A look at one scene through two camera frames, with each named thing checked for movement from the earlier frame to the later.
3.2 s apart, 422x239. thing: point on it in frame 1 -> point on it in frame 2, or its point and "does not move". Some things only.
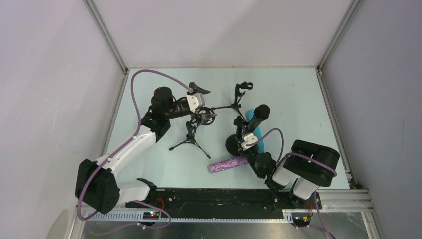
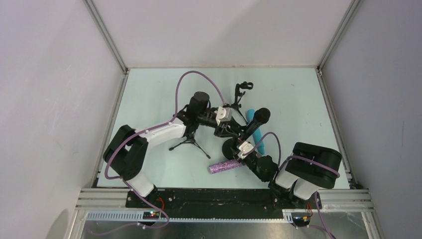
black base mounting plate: x=223 y=202 does not move
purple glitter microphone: x=228 y=163 does not move
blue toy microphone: x=249 y=114 does not move
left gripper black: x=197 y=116 -> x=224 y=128
